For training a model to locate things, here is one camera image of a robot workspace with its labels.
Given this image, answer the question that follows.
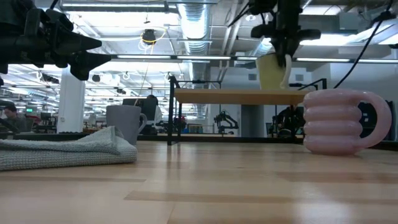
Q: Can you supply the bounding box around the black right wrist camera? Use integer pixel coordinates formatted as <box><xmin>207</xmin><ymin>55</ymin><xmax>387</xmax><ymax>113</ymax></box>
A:
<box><xmin>248</xmin><ymin>0</ymin><xmax>279</xmax><ymax>16</ymax></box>

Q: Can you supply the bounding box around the wooden shelf with black legs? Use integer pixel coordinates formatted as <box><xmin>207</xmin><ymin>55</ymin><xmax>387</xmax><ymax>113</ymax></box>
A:
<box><xmin>167</xmin><ymin>74</ymin><xmax>329</xmax><ymax>146</ymax></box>

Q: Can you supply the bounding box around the purple ribbed ceramic mug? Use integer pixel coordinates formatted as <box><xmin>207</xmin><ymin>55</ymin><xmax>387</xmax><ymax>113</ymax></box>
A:
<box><xmin>303</xmin><ymin>88</ymin><xmax>393</xmax><ymax>156</ymax></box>

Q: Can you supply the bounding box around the black ceiling-hung device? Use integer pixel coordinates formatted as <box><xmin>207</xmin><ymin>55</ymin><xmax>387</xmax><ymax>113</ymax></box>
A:
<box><xmin>138</xmin><ymin>26</ymin><xmax>167</xmax><ymax>52</ymax></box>

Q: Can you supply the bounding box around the person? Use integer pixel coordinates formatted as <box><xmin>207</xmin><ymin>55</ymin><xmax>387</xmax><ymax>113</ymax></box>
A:
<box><xmin>2</xmin><ymin>104</ymin><xmax>30</xmax><ymax>133</ymax></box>
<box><xmin>146</xmin><ymin>94</ymin><xmax>163</xmax><ymax>125</ymax></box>

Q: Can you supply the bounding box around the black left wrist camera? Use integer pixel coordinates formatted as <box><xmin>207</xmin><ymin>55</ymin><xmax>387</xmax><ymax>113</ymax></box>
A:
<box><xmin>0</xmin><ymin>0</ymin><xmax>35</xmax><ymax>16</ymax></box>

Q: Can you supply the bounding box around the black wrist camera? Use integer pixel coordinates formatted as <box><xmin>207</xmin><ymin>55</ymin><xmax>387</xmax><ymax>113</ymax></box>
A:
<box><xmin>248</xmin><ymin>0</ymin><xmax>279</xmax><ymax>16</ymax></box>
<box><xmin>0</xmin><ymin>0</ymin><xmax>35</xmax><ymax>16</ymax></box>

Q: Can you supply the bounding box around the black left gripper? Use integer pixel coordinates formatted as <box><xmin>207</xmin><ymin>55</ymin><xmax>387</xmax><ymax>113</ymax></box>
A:
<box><xmin>0</xmin><ymin>7</ymin><xmax>112</xmax><ymax>81</ymax></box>

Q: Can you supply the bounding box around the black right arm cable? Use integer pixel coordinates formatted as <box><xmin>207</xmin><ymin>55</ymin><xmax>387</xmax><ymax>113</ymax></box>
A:
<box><xmin>333</xmin><ymin>0</ymin><xmax>394</xmax><ymax>90</ymax></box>

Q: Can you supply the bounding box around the grey folded cloth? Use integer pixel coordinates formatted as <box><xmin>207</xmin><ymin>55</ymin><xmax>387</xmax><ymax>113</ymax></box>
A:
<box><xmin>0</xmin><ymin>126</ymin><xmax>138</xmax><ymax>172</ymax></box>

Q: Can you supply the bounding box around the long ceiling light strip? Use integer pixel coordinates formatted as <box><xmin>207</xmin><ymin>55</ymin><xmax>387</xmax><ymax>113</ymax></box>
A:
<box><xmin>295</xmin><ymin>57</ymin><xmax>398</xmax><ymax>63</ymax></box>
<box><xmin>116</xmin><ymin>54</ymin><xmax>233</xmax><ymax>61</ymax></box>

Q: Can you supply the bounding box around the silver ceiling air duct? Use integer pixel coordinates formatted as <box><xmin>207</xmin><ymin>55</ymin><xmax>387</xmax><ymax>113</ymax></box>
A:
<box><xmin>177</xmin><ymin>0</ymin><xmax>210</xmax><ymax>82</ymax></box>

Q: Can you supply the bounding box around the white building pillar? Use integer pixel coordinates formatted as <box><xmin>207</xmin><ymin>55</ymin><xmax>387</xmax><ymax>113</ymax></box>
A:
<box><xmin>57</xmin><ymin>67</ymin><xmax>86</xmax><ymax>134</ymax></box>

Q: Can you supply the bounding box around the blue ceramic mug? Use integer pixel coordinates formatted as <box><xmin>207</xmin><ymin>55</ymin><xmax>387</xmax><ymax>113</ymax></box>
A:
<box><xmin>105</xmin><ymin>105</ymin><xmax>147</xmax><ymax>146</ymax></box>

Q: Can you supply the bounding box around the black background monitor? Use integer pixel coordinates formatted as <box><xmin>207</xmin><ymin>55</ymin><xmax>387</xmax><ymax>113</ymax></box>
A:
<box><xmin>122</xmin><ymin>98</ymin><xmax>158</xmax><ymax>135</ymax></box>

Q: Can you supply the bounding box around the grey building column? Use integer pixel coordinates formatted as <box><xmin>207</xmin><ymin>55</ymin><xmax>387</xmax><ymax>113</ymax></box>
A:
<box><xmin>241</xmin><ymin>104</ymin><xmax>265</xmax><ymax>138</ymax></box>

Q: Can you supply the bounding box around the pale yellow ceramic mug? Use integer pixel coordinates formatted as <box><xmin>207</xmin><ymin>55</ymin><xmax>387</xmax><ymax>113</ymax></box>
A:
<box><xmin>255</xmin><ymin>52</ymin><xmax>293</xmax><ymax>91</ymax></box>

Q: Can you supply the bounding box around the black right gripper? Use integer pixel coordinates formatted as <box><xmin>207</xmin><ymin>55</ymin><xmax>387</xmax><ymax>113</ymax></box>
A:
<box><xmin>250</xmin><ymin>0</ymin><xmax>322</xmax><ymax>68</ymax></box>

